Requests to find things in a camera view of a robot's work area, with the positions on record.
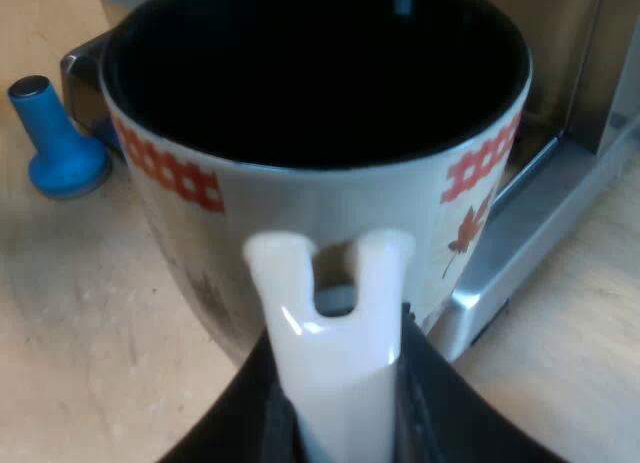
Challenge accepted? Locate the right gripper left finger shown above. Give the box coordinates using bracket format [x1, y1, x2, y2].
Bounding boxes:
[160, 327, 312, 463]

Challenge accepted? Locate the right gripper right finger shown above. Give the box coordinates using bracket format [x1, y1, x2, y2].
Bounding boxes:
[389, 302, 542, 463]

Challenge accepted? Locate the white mug with red print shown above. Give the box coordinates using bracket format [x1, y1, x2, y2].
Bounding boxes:
[98, 0, 533, 463]

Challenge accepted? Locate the steel espresso machine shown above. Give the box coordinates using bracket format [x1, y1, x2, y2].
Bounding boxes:
[59, 0, 640, 363]

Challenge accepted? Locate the blue tamper with steel top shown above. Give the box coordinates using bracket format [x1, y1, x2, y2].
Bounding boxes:
[6, 75, 113, 201]

